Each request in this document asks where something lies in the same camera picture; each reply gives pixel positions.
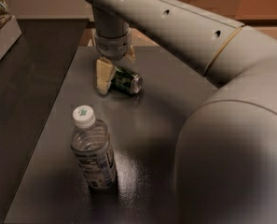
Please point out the clear plastic water bottle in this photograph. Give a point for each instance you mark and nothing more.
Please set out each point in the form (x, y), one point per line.
(91, 145)

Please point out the green soda can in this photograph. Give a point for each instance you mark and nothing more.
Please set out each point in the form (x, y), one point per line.
(127, 81)

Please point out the dark side counter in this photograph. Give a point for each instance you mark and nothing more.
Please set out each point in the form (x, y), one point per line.
(31, 74)

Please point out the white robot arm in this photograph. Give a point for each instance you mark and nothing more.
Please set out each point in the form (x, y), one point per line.
(225, 163)

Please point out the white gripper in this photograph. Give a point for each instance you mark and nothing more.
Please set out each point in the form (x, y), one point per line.
(113, 46)

